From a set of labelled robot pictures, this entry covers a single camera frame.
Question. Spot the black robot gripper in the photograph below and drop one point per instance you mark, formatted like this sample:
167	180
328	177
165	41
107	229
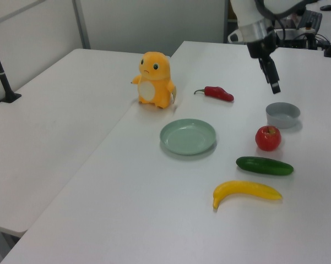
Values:
261	45

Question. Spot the red apple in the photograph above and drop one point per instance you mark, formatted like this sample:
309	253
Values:
268	138

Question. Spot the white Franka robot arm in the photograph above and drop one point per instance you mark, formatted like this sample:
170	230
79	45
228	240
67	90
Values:
248	13

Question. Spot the grey bowl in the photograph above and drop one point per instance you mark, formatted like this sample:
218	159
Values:
283	116

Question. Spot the grey metal box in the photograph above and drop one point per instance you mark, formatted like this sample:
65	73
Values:
292	37

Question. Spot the red chili pepper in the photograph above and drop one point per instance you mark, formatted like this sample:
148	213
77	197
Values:
217	93

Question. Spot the tan wooden cabinet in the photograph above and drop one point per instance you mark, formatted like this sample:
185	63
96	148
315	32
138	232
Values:
232	13

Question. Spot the black computer keyboard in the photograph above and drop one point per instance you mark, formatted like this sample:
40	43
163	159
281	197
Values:
312	19

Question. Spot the black computer mouse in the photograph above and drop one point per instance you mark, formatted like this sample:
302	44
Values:
326	7

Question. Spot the green cucumber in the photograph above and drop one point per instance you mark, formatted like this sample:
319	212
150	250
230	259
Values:
264	165

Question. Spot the pale green plate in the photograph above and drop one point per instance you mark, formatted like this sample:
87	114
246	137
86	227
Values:
187	136

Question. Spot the orange plush dinosaur toy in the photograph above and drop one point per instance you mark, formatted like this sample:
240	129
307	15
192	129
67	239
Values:
154	82

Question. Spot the yellow banana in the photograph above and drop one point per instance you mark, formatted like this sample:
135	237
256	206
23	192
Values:
245	189

